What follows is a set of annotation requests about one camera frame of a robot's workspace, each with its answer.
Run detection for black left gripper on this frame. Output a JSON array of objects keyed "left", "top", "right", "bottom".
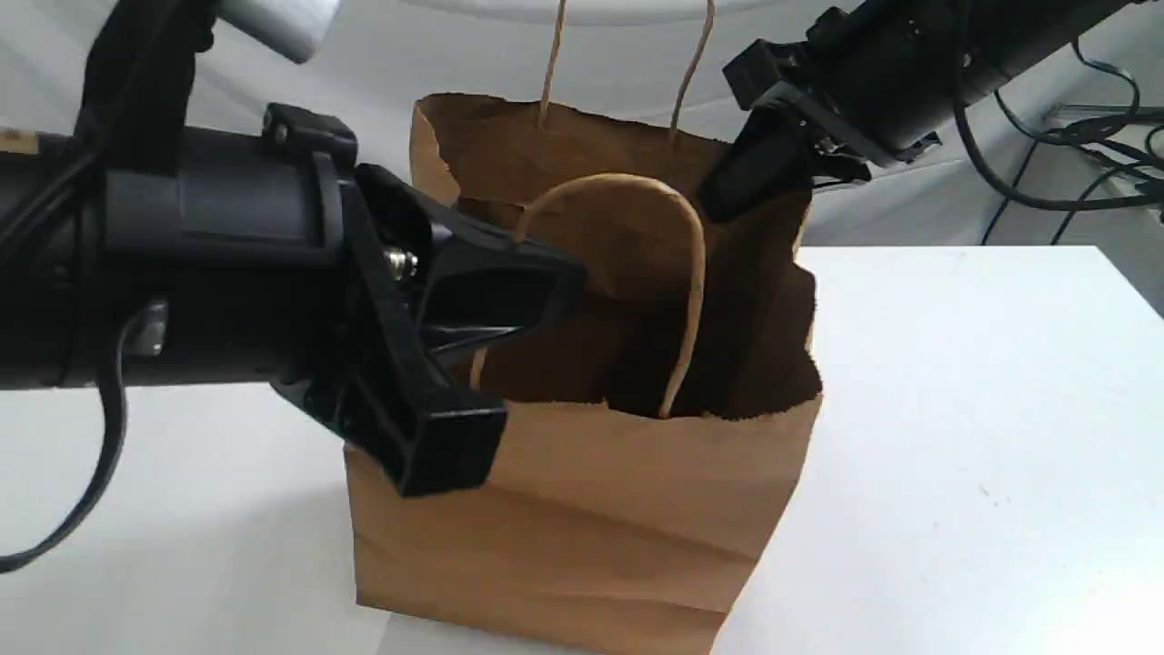
[{"left": 262, "top": 104, "right": 587, "bottom": 498}]

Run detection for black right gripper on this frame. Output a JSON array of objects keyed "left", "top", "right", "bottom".
[{"left": 697, "top": 7, "right": 942, "bottom": 223}]

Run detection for brown paper bag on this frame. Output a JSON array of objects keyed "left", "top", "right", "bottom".
[{"left": 345, "top": 0, "right": 825, "bottom": 655}]

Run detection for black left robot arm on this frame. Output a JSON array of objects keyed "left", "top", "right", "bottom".
[{"left": 3, "top": 104, "right": 587, "bottom": 498}]

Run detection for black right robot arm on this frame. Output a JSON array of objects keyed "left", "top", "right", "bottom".
[{"left": 698, "top": 1, "right": 1124, "bottom": 221}]

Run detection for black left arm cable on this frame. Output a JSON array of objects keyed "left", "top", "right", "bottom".
[{"left": 0, "top": 309, "right": 151, "bottom": 574}]

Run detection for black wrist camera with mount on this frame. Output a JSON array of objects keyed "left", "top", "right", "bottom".
[{"left": 80, "top": 0, "right": 342, "bottom": 175}]

